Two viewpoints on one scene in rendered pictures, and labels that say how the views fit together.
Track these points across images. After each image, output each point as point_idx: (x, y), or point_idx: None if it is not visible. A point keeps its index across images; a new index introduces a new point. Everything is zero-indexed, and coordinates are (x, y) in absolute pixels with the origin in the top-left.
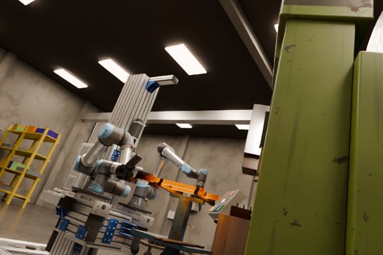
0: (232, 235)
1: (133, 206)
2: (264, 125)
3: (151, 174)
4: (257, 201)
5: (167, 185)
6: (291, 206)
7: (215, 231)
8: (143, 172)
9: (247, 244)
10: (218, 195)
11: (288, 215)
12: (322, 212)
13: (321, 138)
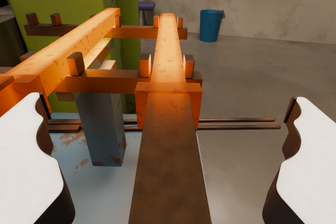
0: (9, 65)
1: None
2: None
3: (39, 100)
4: None
5: (57, 71)
6: None
7: None
8: (64, 178)
9: (111, 58)
10: (119, 8)
11: None
12: None
13: None
